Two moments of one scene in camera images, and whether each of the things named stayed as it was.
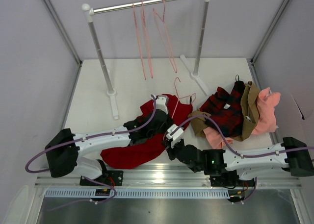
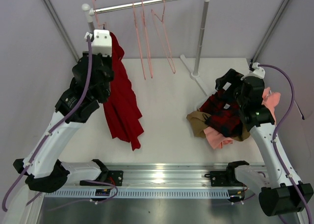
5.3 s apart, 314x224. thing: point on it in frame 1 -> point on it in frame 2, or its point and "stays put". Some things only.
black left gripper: (161, 115) -> (95, 62)
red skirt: (142, 154) -> (121, 112)
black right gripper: (170, 145) -> (225, 78)
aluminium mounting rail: (172, 175) stays put
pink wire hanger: (133, 5) stays put
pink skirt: (266, 122) stays put
